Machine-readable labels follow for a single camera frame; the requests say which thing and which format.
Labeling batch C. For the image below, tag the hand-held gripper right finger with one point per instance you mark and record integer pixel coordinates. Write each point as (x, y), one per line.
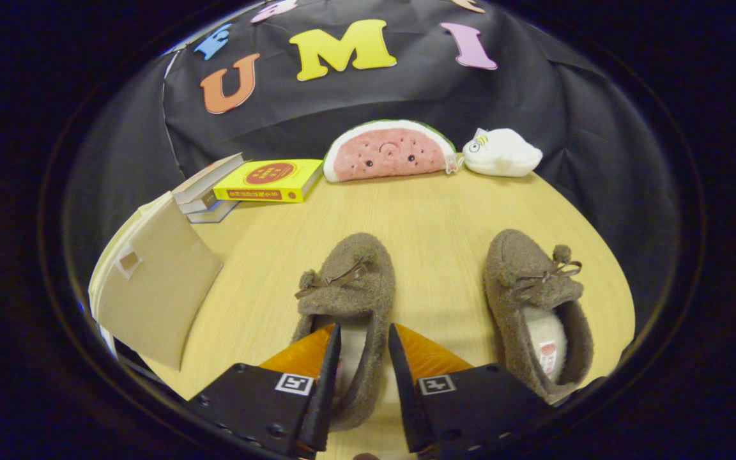
(409, 402)

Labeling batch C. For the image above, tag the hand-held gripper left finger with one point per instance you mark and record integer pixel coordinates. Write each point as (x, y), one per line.
(326, 396)

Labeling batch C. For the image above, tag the brown fuzzy shoe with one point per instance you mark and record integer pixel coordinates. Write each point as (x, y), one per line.
(521, 281)
(349, 300)

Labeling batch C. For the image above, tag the beige fabric storage box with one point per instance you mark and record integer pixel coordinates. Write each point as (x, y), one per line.
(151, 287)

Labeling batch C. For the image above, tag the yellow book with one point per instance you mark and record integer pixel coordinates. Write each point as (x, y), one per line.
(266, 174)

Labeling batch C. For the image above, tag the watermelon plush toy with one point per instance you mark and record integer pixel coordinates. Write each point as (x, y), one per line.
(387, 153)

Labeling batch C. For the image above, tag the beige cover book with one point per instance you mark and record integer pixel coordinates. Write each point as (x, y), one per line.
(205, 176)

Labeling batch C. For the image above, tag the white plush toy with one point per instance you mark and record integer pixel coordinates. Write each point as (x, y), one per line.
(502, 156)

